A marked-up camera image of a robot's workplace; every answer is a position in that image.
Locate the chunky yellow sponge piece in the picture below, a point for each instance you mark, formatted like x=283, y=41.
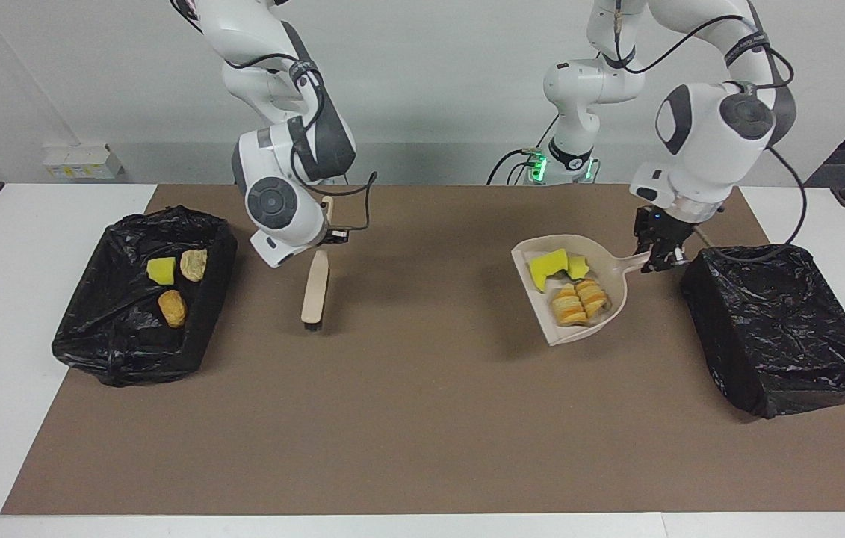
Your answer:
x=161, y=270

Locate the beige plastic dustpan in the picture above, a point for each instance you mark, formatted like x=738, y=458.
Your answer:
x=605, y=261

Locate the wedge yellow sponge piece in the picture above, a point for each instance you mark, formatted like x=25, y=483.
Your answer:
x=578, y=267

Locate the brown table mat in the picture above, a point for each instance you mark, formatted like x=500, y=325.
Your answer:
x=467, y=448

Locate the white wall socket box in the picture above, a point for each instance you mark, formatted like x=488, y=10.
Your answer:
x=82, y=163

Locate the bin lined with black bag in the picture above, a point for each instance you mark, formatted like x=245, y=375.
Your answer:
x=784, y=329
x=116, y=344

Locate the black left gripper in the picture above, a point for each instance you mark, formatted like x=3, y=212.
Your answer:
x=661, y=226

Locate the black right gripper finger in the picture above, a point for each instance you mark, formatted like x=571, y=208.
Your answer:
x=340, y=236

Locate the pale beige crust piece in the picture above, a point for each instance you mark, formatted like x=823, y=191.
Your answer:
x=193, y=265

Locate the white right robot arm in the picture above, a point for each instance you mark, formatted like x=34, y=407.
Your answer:
x=280, y=202

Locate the orange striped croissant piece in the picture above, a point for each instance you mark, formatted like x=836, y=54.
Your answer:
x=593, y=297

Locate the notched yellow sponge piece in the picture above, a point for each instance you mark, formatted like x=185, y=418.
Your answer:
x=546, y=270

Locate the brown bread roll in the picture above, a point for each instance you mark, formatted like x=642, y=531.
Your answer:
x=172, y=308

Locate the beige hand brush black bristles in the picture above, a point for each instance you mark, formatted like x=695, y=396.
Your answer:
x=315, y=291

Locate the pale flaky pastry piece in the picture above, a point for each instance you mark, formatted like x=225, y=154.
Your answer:
x=568, y=308

